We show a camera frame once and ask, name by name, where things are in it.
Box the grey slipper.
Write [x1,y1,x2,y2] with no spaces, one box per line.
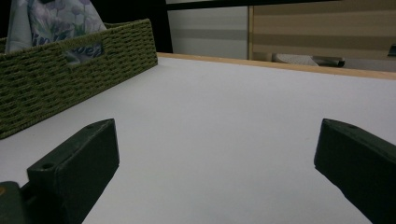
[272,53,347,68]

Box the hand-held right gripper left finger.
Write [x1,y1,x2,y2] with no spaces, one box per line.
[20,118,120,224]

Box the floral tissue packet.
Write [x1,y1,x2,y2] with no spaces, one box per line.
[4,0,107,54]

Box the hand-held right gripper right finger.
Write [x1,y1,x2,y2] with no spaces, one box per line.
[313,118,396,224]

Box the green woven basket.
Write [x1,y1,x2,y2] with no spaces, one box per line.
[0,18,159,140]

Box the striped roller blind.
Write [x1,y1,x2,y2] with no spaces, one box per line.
[247,0,396,62]

